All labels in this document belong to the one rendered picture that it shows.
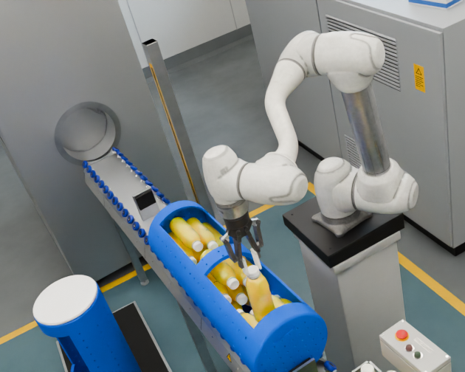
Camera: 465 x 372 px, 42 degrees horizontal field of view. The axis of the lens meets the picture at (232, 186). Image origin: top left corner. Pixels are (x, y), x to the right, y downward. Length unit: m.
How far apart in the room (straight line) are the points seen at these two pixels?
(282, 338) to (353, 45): 0.92
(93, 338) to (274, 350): 0.94
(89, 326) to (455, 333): 1.89
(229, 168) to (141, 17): 5.42
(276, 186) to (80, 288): 1.33
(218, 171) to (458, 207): 2.22
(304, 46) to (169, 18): 5.17
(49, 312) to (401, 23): 2.14
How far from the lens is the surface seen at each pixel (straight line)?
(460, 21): 3.11
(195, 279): 2.23
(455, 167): 3.45
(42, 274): 4.68
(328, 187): 2.32
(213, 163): 1.60
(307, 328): 2.00
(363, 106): 2.02
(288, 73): 1.91
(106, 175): 3.57
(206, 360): 3.34
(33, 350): 4.14
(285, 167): 1.56
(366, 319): 2.70
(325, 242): 2.41
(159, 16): 7.01
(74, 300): 2.62
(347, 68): 1.90
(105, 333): 2.67
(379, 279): 2.60
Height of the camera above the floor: 2.63
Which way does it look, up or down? 33 degrees down
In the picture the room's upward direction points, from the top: 16 degrees counter-clockwise
